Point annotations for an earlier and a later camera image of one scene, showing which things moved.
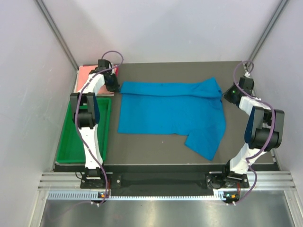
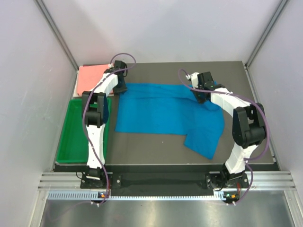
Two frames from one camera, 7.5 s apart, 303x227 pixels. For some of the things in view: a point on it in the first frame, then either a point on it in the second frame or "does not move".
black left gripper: [114, 88] → [122, 89]
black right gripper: [227, 94] → [200, 101]
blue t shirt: [191, 109] does not move
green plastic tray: [71, 149] does not move
